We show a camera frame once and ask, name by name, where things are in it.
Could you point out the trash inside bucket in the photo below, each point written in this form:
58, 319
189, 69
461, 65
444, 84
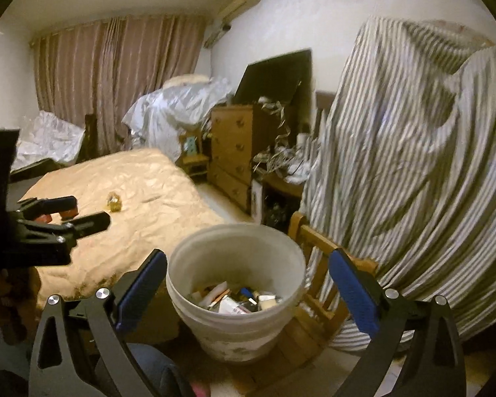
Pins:
213, 292

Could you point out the small wooden chair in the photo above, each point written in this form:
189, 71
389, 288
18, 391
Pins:
194, 161

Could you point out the striped cloth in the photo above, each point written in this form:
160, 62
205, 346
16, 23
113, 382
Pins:
417, 153

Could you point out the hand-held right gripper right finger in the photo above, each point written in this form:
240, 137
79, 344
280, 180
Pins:
353, 293

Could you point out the beige pillow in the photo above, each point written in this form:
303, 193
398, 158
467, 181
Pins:
186, 79

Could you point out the dark side table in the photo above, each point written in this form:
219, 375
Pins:
281, 188

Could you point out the light wooden chair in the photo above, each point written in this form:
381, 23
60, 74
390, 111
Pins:
306, 225

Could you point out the white tube box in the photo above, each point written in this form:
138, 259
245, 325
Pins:
230, 306

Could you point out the tangled ribbon clutter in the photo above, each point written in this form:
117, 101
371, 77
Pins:
281, 157

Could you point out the pink curtain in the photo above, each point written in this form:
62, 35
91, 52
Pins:
107, 70

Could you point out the beige cube box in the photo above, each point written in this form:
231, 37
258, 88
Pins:
268, 303

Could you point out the wooden dresser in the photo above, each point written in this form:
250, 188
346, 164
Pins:
231, 144

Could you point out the black television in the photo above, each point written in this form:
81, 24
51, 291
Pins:
272, 78

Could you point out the white bucket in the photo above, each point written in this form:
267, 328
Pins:
231, 339

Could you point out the beige air conditioner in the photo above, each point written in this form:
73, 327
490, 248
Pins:
239, 2

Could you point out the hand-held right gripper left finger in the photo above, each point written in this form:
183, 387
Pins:
142, 293

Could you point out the silver plastic cover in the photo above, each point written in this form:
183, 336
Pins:
53, 136
169, 107

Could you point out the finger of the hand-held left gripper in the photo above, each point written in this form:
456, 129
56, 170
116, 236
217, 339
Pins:
60, 204
91, 222

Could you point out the brown wooden chair back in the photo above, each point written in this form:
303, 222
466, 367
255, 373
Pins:
322, 99

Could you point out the grey bed sheet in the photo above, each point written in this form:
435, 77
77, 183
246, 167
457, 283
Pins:
33, 173

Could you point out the dark wooden chair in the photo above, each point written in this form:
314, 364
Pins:
90, 128

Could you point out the white picture box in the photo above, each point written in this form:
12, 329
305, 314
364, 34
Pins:
256, 198

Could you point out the person's leg in jeans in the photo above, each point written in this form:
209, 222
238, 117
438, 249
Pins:
157, 368

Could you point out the yellow wrapper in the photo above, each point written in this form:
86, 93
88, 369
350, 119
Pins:
115, 202

